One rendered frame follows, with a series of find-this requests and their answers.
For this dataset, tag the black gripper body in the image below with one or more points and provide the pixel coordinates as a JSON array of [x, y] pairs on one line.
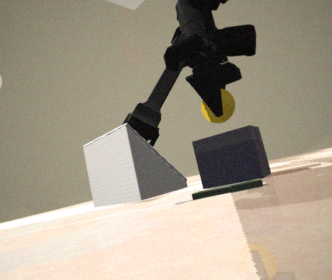
[[195, 49]]

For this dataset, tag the gold round disc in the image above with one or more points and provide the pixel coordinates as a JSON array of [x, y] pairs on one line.
[[228, 103]]

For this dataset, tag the dark green flat bar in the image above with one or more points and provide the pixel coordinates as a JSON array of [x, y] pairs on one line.
[[227, 189]]

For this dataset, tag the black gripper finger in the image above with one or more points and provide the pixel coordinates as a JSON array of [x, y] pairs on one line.
[[224, 79], [207, 84]]

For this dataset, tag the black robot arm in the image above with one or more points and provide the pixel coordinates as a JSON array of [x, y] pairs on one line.
[[233, 41]]

